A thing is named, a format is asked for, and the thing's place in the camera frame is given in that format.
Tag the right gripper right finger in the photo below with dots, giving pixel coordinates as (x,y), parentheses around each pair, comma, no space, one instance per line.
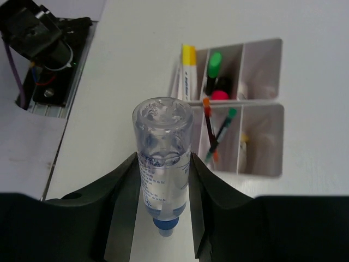
(228,225)

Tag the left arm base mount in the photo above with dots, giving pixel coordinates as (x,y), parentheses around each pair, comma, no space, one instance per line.
(42,56)

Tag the white eraser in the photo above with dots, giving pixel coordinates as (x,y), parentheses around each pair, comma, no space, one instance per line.
(242,157)

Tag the clear blue spray bottle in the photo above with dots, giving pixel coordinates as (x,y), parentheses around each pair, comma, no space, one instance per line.
(163,131)

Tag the red pen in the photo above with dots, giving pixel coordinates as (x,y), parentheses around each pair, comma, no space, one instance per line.
(209,121)

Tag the right white organizer bin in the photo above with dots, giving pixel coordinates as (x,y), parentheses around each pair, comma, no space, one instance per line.
(253,143)

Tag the green black highlighter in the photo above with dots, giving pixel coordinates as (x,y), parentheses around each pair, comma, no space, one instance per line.
(213,69)

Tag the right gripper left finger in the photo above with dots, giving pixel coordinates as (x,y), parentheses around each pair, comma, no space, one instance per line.
(94,223)

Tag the white organizer bin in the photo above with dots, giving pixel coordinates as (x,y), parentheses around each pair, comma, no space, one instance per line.
(253,67)
(253,143)

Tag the pink black highlighter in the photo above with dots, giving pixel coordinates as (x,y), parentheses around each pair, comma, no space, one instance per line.
(222,89)

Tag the tan eraser cube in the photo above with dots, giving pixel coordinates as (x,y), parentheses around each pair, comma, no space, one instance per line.
(244,138)

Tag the left white organizer bin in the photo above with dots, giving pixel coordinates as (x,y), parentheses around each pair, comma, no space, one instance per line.
(253,67)

